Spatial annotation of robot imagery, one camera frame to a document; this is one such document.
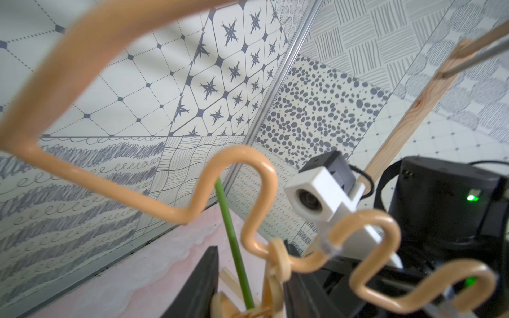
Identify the wooden clothes rack frame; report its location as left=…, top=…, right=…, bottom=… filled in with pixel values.
left=365, top=21, right=508, bottom=182

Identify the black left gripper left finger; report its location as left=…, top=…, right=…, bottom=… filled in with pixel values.
left=161, top=246, right=219, bottom=318

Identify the yellow tulip flower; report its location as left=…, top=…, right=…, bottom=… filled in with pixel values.
left=215, top=178, right=255, bottom=310

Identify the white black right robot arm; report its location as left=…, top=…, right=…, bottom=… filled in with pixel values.
left=374, top=156, right=508, bottom=317

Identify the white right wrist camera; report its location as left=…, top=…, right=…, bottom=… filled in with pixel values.
left=283, top=150, right=404, bottom=269

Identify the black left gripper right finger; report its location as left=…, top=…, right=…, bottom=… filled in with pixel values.
left=284, top=257, right=358, bottom=317

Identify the beige clothespin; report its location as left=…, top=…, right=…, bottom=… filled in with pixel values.
left=210, top=238, right=292, bottom=317

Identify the beige wavy clothes hanger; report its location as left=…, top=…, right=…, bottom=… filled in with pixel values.
left=1, top=1, right=497, bottom=317

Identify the floral pink table mat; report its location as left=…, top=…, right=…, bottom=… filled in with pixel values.
left=27, top=202, right=279, bottom=318

